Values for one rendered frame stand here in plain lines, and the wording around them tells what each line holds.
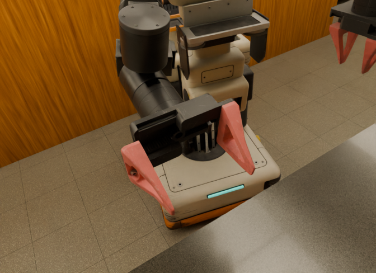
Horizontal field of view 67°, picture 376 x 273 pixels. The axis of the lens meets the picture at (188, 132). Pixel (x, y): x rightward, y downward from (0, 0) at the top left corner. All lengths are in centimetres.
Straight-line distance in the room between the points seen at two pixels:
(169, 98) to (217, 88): 71
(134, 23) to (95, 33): 169
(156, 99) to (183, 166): 114
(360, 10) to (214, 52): 59
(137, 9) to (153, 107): 11
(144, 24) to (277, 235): 36
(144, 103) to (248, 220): 26
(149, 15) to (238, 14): 63
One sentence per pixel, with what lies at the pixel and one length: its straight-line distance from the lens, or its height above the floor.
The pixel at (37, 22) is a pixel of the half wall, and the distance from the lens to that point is 194.
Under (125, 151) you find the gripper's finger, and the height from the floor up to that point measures 117.
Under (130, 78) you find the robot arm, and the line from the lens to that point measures 38.
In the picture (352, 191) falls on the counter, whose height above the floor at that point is 94.
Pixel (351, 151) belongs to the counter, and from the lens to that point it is 64.
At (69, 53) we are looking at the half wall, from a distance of 201.
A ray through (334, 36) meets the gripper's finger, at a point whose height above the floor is 114.
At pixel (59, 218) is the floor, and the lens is 184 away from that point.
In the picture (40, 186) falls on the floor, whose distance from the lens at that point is 207.
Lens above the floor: 136
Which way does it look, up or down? 41 degrees down
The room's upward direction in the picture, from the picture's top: 7 degrees counter-clockwise
